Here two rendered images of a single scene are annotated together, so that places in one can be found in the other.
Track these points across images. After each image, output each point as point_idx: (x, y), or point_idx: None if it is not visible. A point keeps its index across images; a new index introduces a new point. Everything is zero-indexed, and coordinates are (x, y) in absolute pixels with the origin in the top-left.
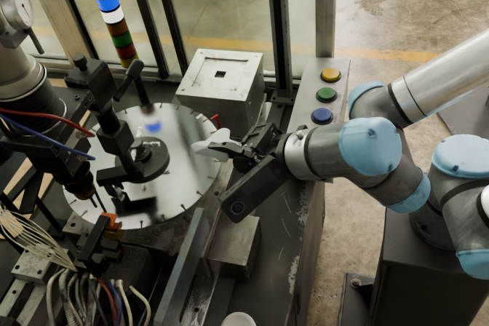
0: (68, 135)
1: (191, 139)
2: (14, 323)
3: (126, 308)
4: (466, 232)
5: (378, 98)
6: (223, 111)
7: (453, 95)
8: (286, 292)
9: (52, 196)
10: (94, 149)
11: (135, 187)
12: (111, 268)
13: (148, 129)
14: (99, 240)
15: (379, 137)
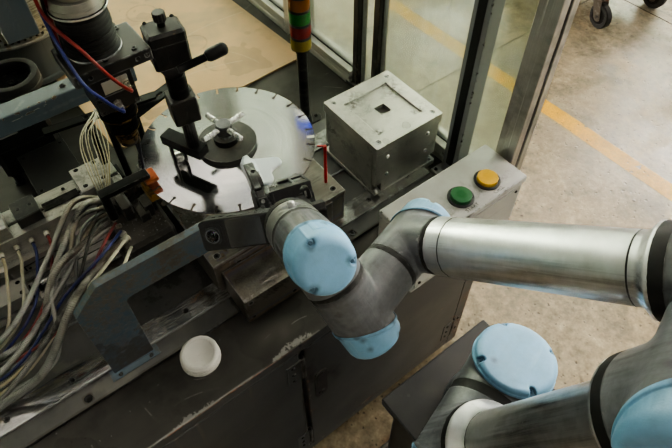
0: (101, 77)
1: (282, 153)
2: (38, 213)
3: (107, 261)
4: (430, 428)
5: (413, 224)
6: (357, 148)
7: (474, 271)
8: (269, 357)
9: None
10: (201, 109)
11: (198, 165)
12: (133, 222)
13: (258, 120)
14: (125, 189)
15: (317, 252)
